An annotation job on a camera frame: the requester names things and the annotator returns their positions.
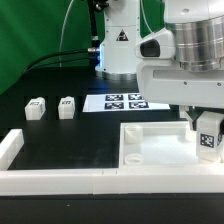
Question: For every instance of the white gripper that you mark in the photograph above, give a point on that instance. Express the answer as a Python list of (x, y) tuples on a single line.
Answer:
[(163, 78)]

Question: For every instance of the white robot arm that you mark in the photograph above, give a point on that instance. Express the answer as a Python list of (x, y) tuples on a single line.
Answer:
[(193, 23)]

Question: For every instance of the white marker sheet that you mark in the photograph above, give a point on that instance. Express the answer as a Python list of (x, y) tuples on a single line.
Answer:
[(119, 102)]

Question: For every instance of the white U-shaped obstacle fence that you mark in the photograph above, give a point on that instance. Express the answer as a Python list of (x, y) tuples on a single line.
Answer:
[(201, 178)]

